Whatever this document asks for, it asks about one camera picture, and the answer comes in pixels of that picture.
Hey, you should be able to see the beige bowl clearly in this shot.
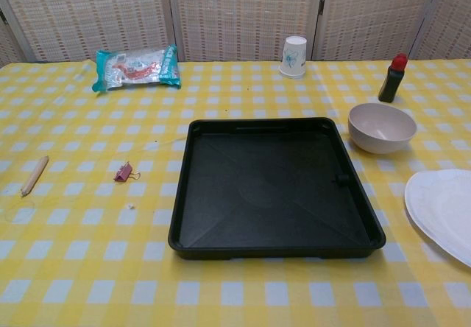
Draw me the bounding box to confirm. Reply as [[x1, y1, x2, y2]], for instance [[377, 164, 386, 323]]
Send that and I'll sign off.
[[348, 102, 417, 155]]

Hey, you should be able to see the white paper plate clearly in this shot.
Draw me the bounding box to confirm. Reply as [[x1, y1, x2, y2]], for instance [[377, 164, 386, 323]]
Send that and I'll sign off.
[[404, 169, 471, 269]]

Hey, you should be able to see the black plastic tray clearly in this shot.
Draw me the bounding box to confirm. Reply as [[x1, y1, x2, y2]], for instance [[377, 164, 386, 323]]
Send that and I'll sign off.
[[168, 116, 386, 260]]

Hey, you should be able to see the white paper cup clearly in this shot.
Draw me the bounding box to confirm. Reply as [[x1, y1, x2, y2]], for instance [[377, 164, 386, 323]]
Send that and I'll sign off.
[[278, 35, 308, 80]]

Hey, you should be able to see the pink binder clip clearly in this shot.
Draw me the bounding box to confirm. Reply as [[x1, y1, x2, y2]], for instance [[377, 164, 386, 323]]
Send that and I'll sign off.
[[114, 161, 141, 184]]

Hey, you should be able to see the teal and silver snack packet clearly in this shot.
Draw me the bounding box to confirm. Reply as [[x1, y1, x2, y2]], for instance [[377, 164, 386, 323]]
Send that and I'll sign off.
[[91, 44, 183, 93]]

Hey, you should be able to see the woven folding screen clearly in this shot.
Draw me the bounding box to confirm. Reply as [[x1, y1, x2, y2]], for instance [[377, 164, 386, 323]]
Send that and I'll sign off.
[[0, 0, 471, 65]]

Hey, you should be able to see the dark bottle with red cap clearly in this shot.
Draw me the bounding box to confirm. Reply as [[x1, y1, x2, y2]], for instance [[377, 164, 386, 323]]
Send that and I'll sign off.
[[378, 53, 409, 103]]

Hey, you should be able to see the yellow checked tablecloth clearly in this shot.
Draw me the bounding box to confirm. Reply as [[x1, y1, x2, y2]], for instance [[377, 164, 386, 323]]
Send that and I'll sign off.
[[0, 60, 471, 327]]

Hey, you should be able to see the wooden stick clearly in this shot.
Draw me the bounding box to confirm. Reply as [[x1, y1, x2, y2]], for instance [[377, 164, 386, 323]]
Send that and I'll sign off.
[[20, 155, 50, 197]]

